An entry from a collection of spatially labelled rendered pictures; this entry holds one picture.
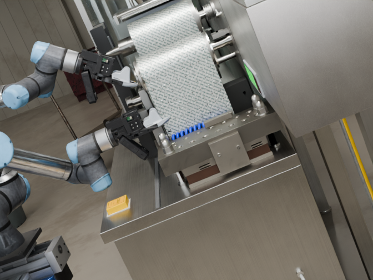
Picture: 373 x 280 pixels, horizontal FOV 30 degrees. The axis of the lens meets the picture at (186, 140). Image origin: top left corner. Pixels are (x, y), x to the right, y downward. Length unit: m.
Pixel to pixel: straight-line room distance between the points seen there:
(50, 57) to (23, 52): 9.46
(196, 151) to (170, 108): 0.23
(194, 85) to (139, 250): 0.57
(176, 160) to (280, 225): 0.39
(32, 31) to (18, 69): 0.69
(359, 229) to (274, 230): 0.58
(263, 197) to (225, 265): 0.25
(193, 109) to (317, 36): 0.93
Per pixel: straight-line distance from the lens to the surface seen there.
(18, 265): 2.73
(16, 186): 2.78
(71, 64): 2.35
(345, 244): 3.48
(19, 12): 11.71
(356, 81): 1.53
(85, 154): 2.35
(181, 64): 2.31
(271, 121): 2.18
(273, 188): 2.18
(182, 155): 2.17
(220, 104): 2.34
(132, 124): 2.33
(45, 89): 2.40
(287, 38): 1.48
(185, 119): 2.35
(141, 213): 2.20
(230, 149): 2.16
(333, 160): 2.61
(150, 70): 2.31
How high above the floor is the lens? 1.63
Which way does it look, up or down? 15 degrees down
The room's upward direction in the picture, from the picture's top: 23 degrees counter-clockwise
